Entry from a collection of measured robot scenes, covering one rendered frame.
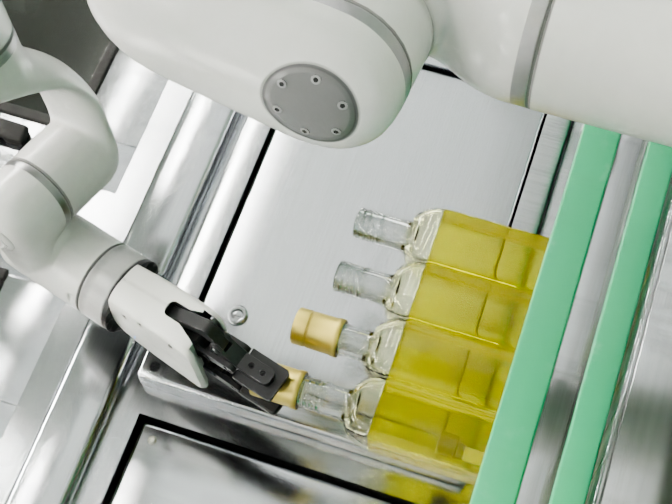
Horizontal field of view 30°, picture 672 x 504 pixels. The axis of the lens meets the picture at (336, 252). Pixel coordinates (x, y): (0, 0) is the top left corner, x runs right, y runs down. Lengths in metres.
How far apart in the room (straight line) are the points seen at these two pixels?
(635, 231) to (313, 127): 0.38
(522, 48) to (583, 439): 0.34
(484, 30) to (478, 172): 0.60
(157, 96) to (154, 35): 0.73
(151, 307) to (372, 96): 0.45
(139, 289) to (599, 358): 0.40
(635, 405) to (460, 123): 0.51
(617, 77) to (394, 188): 0.62
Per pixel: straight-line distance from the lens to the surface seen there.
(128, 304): 1.11
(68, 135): 1.13
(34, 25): 1.56
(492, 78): 0.76
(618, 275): 1.01
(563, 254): 1.02
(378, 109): 0.71
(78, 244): 1.16
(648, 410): 0.96
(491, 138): 1.37
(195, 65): 0.73
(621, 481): 0.94
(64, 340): 1.33
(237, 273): 1.30
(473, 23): 0.76
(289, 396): 1.10
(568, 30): 0.74
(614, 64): 0.74
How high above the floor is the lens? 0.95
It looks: 10 degrees up
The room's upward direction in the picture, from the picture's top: 74 degrees counter-clockwise
